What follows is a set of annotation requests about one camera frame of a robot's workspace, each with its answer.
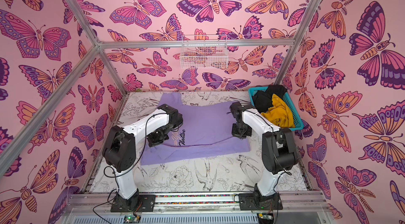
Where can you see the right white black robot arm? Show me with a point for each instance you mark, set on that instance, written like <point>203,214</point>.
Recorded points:
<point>279,152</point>

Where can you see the white wire wall basket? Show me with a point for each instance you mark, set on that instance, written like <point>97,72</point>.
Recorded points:
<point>204,56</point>

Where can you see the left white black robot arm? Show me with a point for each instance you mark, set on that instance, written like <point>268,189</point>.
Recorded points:
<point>120,152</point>

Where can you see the teal plastic laundry basket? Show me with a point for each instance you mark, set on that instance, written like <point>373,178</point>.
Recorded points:
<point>286,98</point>

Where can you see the black t-shirt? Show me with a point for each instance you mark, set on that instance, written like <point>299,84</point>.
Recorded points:
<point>262,100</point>

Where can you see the mustard yellow t-shirt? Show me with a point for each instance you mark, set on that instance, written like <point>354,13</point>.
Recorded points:
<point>280,114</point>

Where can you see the lavender purple t-shirt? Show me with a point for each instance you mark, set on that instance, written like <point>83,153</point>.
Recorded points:
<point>206,132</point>

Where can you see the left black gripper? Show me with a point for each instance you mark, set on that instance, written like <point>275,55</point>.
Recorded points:
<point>154,140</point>

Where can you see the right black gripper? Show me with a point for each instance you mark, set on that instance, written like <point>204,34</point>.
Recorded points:
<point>240,130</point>

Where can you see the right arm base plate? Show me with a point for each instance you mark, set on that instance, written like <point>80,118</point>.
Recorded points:
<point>254,201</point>

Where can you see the aluminium frame horizontal bar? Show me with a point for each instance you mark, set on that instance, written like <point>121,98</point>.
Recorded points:
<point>179,44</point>

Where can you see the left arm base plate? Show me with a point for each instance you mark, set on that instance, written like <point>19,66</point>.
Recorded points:
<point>137,203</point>

